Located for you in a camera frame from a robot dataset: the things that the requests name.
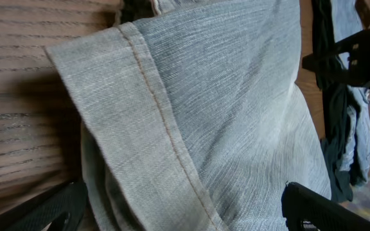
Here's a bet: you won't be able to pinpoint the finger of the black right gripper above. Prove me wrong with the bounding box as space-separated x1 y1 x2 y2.
302 29 370 89

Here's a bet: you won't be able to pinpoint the dark navy garment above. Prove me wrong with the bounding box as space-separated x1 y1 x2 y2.
312 0 353 203

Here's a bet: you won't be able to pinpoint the light blue denim shorts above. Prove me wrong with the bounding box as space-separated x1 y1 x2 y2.
46 0 331 230

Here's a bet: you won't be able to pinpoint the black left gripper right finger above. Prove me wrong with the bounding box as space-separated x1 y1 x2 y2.
281 182 370 231

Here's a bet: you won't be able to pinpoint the medium blue ripped jeans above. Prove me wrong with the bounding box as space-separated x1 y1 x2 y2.
331 0 370 186

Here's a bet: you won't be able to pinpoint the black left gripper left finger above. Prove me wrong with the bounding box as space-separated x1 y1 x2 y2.
0 180 87 231

